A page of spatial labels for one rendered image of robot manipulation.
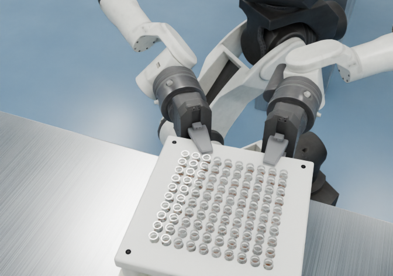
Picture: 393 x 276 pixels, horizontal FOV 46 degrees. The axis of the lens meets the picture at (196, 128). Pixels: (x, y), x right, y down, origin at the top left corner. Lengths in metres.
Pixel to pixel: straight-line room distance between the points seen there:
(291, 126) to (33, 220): 0.44
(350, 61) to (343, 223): 0.31
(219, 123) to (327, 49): 0.43
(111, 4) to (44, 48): 1.86
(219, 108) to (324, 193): 0.68
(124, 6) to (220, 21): 2.00
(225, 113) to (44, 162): 0.52
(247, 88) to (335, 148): 1.05
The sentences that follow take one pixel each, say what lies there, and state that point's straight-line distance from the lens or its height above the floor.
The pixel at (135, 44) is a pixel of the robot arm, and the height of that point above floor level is 0.95.
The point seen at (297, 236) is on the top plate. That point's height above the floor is 0.92.
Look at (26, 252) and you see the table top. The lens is 0.77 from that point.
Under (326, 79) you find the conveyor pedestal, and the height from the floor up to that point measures 0.12.
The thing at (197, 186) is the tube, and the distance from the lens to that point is 0.70.
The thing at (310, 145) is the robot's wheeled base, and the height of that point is 0.35.
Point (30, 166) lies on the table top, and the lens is 0.89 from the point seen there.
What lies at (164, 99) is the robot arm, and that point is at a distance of 0.83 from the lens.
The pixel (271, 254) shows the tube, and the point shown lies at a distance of 0.64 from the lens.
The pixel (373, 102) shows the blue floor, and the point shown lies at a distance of 2.47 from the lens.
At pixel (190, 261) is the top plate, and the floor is 0.92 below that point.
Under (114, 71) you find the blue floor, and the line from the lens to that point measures 2.55.
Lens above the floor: 1.47
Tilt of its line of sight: 43 degrees down
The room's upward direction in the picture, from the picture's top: straight up
